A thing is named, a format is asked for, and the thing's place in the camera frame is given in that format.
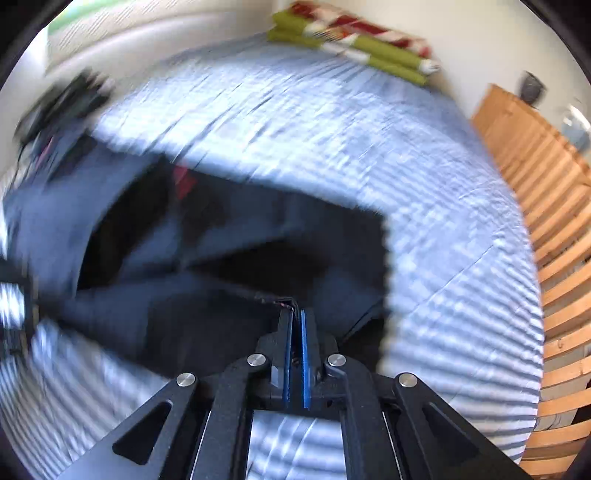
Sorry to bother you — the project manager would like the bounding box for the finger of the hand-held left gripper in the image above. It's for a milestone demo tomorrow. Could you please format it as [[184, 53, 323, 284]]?
[[0, 261, 38, 301]]

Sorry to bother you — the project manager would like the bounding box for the landscape wall poster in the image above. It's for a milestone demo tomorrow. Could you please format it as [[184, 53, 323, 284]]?
[[44, 0, 153, 77]]

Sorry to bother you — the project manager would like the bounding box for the dark ceramic vase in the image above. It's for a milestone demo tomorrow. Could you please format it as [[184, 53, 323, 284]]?
[[521, 71, 546, 104]]

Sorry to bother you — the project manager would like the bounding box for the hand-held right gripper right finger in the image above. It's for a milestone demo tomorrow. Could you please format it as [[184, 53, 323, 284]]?
[[300, 308, 532, 480]]

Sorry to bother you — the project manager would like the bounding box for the red beige folded blanket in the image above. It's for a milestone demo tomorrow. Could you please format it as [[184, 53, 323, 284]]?
[[288, 1, 432, 58]]

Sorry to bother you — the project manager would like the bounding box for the dark grey folded garment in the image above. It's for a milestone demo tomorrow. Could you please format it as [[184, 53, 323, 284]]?
[[16, 68, 116, 144]]

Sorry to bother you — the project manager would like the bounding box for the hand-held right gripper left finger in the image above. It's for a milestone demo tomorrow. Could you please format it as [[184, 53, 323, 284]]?
[[55, 309, 296, 480]]

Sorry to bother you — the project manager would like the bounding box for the black garment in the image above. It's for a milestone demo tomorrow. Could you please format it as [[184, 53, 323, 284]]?
[[2, 134, 393, 384]]

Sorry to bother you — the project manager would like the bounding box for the green folded blanket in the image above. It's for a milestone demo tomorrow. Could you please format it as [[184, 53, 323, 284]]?
[[268, 28, 428, 87], [271, 10, 430, 70]]

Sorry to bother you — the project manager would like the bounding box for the blue white striped bed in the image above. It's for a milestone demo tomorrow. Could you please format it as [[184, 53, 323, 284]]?
[[0, 34, 546, 480]]

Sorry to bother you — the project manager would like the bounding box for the wooden slatted rail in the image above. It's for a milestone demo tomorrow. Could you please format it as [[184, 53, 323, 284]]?
[[471, 83, 591, 478]]

